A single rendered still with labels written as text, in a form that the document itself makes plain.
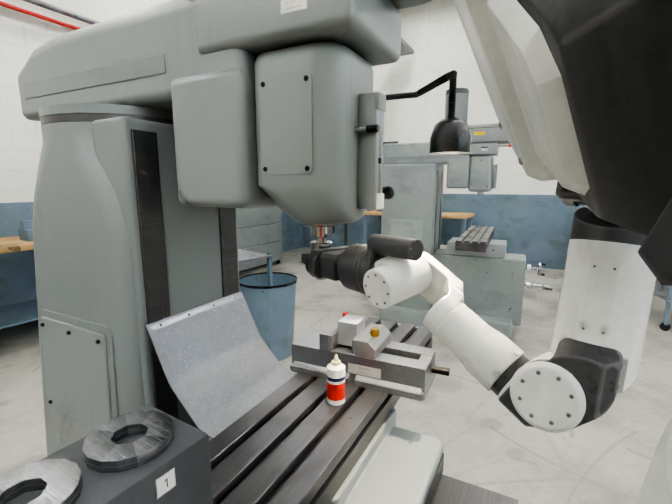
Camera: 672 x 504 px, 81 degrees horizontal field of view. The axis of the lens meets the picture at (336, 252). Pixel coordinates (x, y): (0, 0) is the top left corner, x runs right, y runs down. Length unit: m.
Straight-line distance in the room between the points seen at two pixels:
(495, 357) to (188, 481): 0.40
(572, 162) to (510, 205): 6.94
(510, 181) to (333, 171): 6.58
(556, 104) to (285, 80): 0.56
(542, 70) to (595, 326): 0.34
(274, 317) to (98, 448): 2.60
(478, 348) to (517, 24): 0.41
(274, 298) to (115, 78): 2.21
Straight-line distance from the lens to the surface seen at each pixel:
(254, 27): 0.79
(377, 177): 0.74
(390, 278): 0.59
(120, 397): 1.08
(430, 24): 7.92
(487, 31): 0.33
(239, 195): 0.78
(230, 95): 0.80
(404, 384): 0.95
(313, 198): 0.71
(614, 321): 0.53
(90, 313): 1.09
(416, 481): 0.92
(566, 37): 0.23
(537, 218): 7.21
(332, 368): 0.87
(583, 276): 0.53
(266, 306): 3.03
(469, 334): 0.58
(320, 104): 0.71
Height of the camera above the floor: 1.39
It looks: 10 degrees down
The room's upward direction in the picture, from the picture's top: straight up
